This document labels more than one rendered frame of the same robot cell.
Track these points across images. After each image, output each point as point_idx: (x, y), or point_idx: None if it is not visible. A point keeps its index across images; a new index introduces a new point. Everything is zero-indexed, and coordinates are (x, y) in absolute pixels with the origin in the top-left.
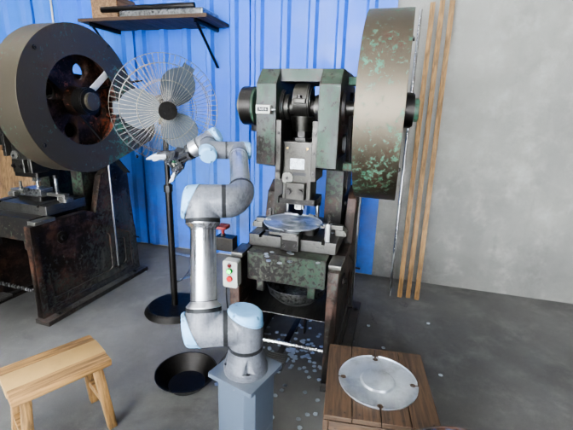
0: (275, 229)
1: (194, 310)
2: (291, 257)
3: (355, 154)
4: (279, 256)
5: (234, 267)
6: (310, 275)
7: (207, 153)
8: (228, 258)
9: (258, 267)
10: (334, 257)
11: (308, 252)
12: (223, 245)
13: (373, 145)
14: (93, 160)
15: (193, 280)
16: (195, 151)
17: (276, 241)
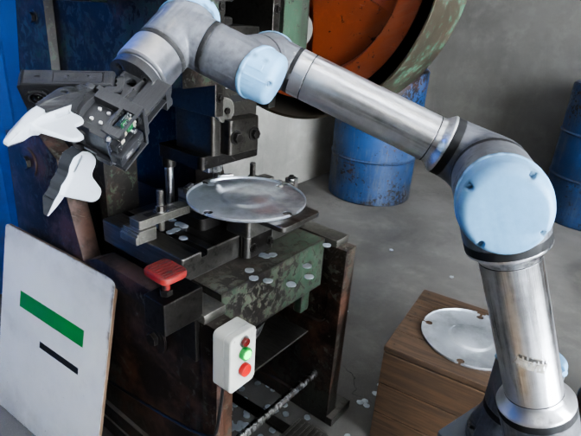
0: (279, 221)
1: (577, 410)
2: (286, 259)
3: (418, 43)
4: (271, 269)
5: (252, 337)
6: (308, 272)
7: (280, 76)
8: (223, 330)
9: (239, 313)
10: (308, 227)
11: (274, 240)
12: (184, 312)
13: (439, 25)
14: None
15: (552, 364)
16: (175, 75)
17: (231, 248)
